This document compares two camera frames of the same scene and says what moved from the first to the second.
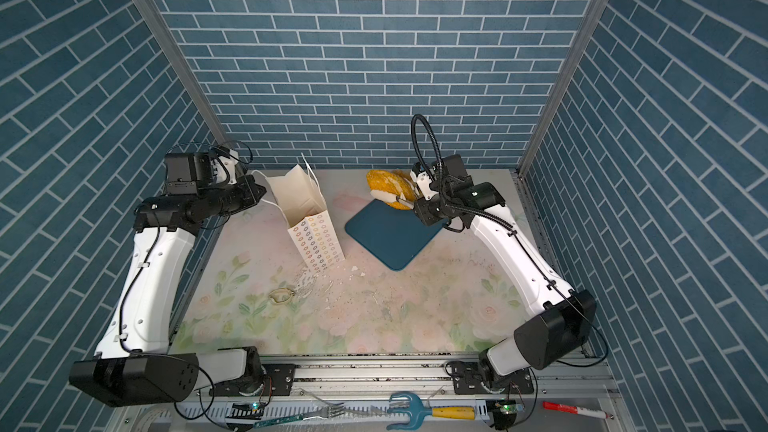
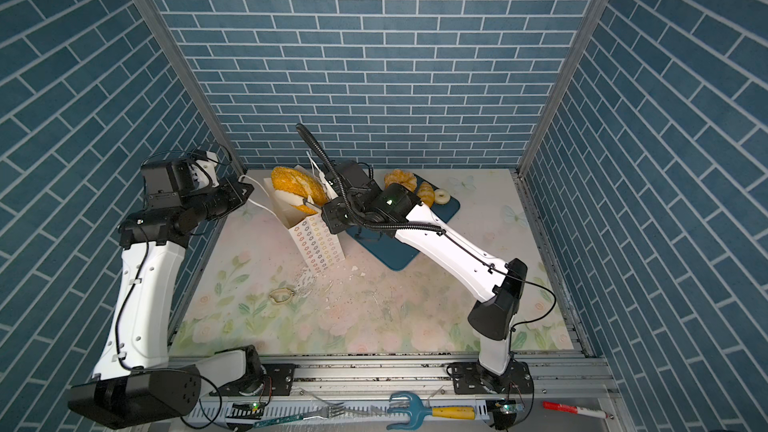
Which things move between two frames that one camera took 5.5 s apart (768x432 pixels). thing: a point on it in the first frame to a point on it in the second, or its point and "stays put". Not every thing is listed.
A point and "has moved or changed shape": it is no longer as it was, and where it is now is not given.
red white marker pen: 577,410 stays put
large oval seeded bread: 393,187 has moved or changed shape
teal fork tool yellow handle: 418,410 stays put
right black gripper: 423,212 to 331,218
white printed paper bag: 299,199 stays put
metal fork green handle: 332,411 stays put
